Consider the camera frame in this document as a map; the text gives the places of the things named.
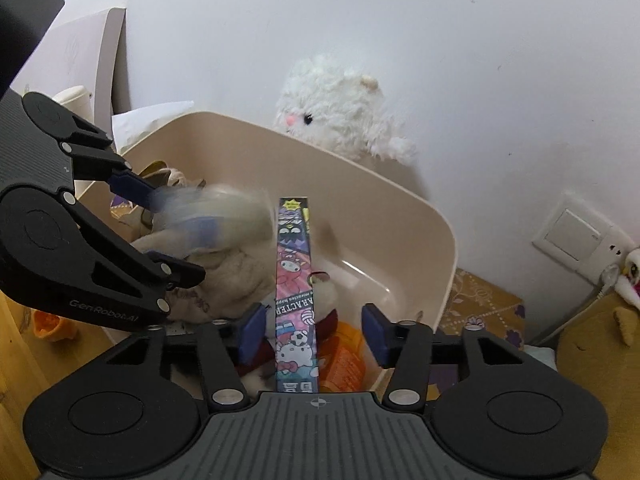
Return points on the red santa hat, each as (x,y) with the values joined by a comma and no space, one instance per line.
(631,280)

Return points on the small orange toy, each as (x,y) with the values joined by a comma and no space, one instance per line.
(52,327)

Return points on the cartoon printed box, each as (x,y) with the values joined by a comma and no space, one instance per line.
(295,285)

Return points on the light blue striped bedding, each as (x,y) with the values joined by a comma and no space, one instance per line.
(540,355)

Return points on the white fluffy plush toy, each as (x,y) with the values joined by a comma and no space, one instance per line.
(340,105)

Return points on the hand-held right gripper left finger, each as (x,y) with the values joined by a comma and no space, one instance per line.
(252,332)

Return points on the dark red pouch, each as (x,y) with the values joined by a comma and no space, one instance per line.
(331,325)

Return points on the white wall socket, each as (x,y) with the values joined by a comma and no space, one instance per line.
(607,252)

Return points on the brown floral table mat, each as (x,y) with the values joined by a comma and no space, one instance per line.
(480,310)

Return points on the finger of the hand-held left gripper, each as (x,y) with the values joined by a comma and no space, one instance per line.
(132,185)
(145,280)

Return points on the beige plastic basin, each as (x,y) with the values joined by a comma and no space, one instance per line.
(380,220)

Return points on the tissue box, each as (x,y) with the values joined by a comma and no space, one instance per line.
(145,120)

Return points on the white purple board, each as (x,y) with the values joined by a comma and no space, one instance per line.
(75,55)

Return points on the small white plush pouch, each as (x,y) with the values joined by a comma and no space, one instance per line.
(235,215)

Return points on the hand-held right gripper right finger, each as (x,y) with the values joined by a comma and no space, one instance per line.
(377,332)

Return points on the white wall switch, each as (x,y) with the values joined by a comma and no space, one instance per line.
(567,232)

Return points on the white thermos bottle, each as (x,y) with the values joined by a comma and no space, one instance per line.
(75,102)

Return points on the orange packet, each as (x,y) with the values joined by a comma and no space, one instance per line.
(347,360)

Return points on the brown capybara plush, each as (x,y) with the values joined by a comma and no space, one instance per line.
(600,385)

